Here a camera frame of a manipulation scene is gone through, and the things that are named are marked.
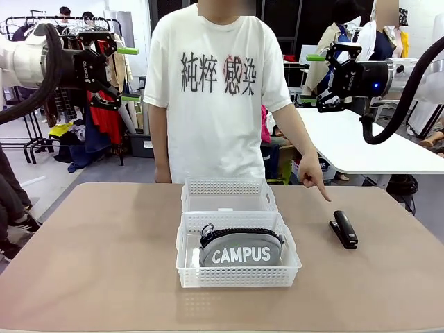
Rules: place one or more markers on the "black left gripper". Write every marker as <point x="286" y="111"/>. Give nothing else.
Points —
<point x="83" y="69"/>

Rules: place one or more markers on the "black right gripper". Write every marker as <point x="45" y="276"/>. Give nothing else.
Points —
<point x="367" y="79"/>

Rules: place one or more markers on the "grey Campus pencil case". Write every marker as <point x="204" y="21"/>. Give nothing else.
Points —
<point x="239" y="255"/>

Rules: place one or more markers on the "person's right forearm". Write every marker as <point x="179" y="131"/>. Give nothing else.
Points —
<point x="160" y="138"/>

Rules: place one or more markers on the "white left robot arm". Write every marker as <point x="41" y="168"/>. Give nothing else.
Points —
<point x="24" y="62"/>

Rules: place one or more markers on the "person's left forearm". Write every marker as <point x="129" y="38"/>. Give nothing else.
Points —
<point x="295" y="132"/>

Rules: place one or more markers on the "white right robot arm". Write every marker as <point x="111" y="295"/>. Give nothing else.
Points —
<point x="430" y="79"/>

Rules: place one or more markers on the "person's left hand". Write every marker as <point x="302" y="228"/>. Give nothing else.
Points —
<point x="312" y="170"/>

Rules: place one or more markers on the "person's right hand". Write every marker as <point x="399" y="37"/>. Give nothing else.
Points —
<point x="163" y="176"/>

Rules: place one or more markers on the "person in beige coat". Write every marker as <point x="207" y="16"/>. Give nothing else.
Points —
<point x="326" y="41"/>

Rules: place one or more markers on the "black stool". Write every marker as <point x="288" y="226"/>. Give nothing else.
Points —
<point x="142" y="85"/>

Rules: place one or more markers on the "person in navy jacket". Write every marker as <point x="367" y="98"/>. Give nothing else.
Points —
<point x="381" y="45"/>

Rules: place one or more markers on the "yellow cloth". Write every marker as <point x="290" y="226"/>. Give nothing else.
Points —
<point x="60" y="130"/>

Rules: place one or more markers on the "white background table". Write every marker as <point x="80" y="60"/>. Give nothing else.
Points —
<point x="364" y="145"/>

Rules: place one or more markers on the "grey storage bin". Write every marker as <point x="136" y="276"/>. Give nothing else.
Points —
<point x="142" y="145"/>

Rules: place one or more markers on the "white Campus storage crate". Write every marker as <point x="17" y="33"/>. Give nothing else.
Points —
<point x="329" y="170"/>

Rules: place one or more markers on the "black clothes rack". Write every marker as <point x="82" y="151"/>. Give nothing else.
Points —
<point x="31" y="145"/>

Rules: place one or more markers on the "person in white printed t-shirt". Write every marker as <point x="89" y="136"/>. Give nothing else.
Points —
<point x="215" y="132"/>

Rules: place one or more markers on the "black bag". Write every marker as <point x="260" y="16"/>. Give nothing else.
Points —
<point x="402" y="190"/>

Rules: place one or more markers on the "black stapler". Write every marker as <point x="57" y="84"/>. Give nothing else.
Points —
<point x="345" y="229"/>

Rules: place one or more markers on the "white perforated plastic basket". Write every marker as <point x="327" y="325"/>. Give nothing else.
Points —
<point x="225" y="189"/>
<point x="236" y="277"/>

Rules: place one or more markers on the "bystander legs in dark trousers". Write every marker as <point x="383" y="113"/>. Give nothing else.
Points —
<point x="10" y="208"/>

